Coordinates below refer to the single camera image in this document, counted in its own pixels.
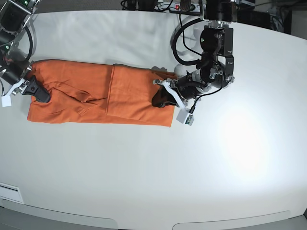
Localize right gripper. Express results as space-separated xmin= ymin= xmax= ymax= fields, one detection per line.
xmin=6 ymin=75 xmax=51 ymax=103

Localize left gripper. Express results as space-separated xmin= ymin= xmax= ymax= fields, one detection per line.
xmin=152 ymin=78 xmax=189 ymax=108

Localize orange T-shirt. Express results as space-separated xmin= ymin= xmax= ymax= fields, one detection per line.
xmin=27 ymin=59 xmax=177 ymax=127

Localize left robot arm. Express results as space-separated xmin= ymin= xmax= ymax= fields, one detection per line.
xmin=152 ymin=0 xmax=237 ymax=108

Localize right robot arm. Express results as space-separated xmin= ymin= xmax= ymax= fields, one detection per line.
xmin=0 ymin=0 xmax=50 ymax=107

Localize white power strip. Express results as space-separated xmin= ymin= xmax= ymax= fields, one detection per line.
xmin=154 ymin=1 xmax=200 ymax=13

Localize white label sticker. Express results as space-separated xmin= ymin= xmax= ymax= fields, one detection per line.
xmin=0 ymin=183 xmax=24 ymax=204

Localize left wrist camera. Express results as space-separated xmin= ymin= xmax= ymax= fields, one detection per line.
xmin=176 ymin=109 xmax=194 ymax=126

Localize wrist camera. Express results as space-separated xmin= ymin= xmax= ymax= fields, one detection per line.
xmin=176 ymin=109 xmax=194 ymax=126
xmin=1 ymin=95 xmax=12 ymax=107

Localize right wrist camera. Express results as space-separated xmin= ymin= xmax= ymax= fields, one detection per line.
xmin=1 ymin=95 xmax=12 ymax=107

